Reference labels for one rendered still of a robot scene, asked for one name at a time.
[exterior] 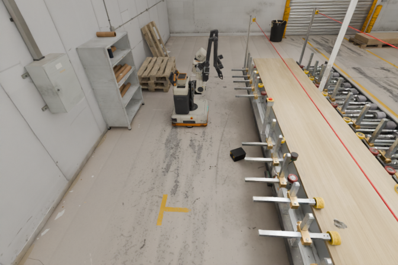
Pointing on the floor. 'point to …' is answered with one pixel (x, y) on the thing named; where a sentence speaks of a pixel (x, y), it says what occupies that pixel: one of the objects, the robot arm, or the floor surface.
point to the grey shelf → (112, 103)
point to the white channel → (343, 31)
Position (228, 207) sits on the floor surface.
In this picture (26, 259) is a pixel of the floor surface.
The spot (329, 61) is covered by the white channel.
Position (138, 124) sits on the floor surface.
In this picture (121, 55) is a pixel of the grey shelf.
